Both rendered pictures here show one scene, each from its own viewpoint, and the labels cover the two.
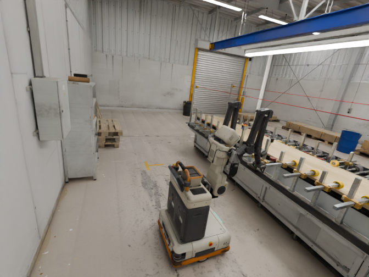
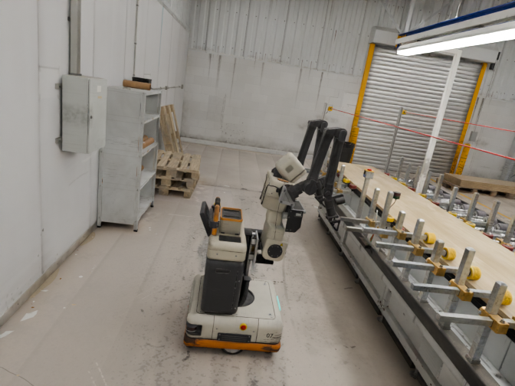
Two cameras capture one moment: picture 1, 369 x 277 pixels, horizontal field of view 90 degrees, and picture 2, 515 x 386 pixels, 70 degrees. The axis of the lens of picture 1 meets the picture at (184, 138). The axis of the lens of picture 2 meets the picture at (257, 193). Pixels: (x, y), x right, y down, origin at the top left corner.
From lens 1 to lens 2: 1.14 m
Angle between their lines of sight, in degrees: 17
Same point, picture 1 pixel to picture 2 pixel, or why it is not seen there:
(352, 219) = not seen: hidden behind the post
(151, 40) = (287, 31)
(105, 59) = (207, 62)
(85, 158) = (126, 195)
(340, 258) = not seen: outside the picture
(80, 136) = (123, 162)
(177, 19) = not seen: outside the picture
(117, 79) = (222, 96)
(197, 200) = (222, 249)
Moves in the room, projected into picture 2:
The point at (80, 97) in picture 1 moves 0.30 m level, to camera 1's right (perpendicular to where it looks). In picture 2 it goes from (129, 106) to (153, 112)
